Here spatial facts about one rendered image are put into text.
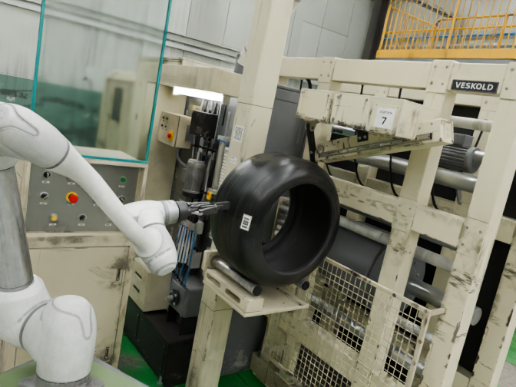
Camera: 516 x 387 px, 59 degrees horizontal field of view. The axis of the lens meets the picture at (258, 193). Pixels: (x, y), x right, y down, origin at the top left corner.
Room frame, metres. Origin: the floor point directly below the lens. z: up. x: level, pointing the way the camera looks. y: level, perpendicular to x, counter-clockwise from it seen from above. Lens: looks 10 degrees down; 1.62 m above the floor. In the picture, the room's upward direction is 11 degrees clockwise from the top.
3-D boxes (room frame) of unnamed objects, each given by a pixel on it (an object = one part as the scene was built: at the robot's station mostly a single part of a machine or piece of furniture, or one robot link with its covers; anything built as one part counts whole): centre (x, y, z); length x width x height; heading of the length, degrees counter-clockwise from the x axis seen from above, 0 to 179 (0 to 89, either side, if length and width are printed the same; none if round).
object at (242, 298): (1.94, 0.03, 0.83); 0.36 x 0.09 x 0.06; 38
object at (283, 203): (2.43, -0.24, 1.05); 0.20 x 0.15 x 0.30; 38
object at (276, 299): (2.02, -0.08, 0.80); 0.37 x 0.36 x 0.02; 128
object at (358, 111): (2.11, -0.39, 1.71); 0.61 x 0.25 x 0.15; 38
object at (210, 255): (2.16, 0.03, 0.90); 0.40 x 0.03 x 0.10; 128
